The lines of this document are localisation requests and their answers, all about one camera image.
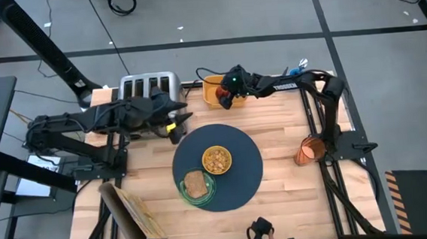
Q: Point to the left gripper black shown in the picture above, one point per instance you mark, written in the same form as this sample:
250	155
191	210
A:
145	113

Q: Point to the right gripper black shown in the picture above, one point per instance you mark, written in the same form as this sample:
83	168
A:
250	85

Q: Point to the blue patterned bowl yellow inside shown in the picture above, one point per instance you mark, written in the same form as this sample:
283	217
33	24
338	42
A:
203	161

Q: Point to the brown toast slice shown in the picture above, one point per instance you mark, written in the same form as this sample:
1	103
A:
195	185

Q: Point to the green translucent plate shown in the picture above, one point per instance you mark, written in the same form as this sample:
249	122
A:
211	188

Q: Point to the orange faceted tumbler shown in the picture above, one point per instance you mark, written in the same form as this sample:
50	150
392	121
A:
308	152

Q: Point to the blue cereal box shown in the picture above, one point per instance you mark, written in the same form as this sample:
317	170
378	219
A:
137	215

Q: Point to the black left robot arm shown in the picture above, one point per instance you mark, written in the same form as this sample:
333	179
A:
66	122

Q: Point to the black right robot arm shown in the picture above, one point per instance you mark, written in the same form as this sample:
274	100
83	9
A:
332	100

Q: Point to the yellow plastic tray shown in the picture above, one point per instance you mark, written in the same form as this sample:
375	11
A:
210	95

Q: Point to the silver four-slot toaster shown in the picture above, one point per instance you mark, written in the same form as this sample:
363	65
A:
175	80

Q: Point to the golden cereal flakes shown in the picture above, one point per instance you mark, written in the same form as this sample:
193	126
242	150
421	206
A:
217	160

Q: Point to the round dark woven placemat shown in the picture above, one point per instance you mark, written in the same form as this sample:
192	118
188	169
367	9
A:
240	181

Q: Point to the black handheld object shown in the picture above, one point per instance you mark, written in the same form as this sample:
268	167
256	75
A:
259	227

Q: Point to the black stand leg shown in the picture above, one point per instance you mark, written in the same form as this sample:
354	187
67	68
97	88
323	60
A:
42	45

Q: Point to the white paper sheet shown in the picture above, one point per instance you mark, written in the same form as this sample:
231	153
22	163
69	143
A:
33	188

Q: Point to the black mat with striped edges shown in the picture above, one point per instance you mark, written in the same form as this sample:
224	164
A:
426	199

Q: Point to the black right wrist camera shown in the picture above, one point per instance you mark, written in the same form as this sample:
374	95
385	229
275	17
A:
234	82

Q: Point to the black aluminium table frame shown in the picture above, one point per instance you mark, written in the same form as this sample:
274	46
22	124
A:
330	201

